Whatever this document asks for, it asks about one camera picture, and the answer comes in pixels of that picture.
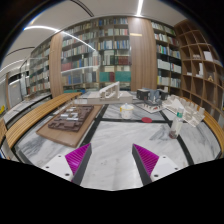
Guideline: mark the large white city model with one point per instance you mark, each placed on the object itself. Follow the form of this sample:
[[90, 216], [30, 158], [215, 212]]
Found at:
[[186, 111]]

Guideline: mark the wall bookshelf full of books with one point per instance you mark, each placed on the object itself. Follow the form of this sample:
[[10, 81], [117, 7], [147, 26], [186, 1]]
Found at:
[[110, 56]]

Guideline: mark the white ramp architectural model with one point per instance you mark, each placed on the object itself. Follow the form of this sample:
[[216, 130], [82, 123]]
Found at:
[[106, 96]]

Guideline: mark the wooden cubby shelf unit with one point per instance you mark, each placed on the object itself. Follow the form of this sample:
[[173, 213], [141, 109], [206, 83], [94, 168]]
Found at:
[[200, 70]]

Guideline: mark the brown architectural model on board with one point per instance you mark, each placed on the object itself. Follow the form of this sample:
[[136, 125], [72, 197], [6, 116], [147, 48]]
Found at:
[[70, 121]]

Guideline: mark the dark grey building model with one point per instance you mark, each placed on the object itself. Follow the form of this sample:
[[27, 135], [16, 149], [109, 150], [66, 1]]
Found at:
[[150, 95]]

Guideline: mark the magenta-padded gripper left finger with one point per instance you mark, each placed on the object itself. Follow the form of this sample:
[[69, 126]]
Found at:
[[77, 160]]

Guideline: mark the small white columned model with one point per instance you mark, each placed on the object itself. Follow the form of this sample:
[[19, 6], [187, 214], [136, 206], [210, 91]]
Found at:
[[150, 107]]

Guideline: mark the clear plastic drink bottle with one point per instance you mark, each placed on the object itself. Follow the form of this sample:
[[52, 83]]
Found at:
[[176, 125]]

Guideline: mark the curved wooden slatted bench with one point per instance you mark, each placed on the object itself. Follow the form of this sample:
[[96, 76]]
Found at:
[[36, 116]]

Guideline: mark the white ceiling strip light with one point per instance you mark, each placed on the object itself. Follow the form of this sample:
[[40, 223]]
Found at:
[[139, 8]]

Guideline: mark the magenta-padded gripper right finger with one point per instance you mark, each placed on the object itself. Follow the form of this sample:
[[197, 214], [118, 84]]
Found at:
[[146, 160]]

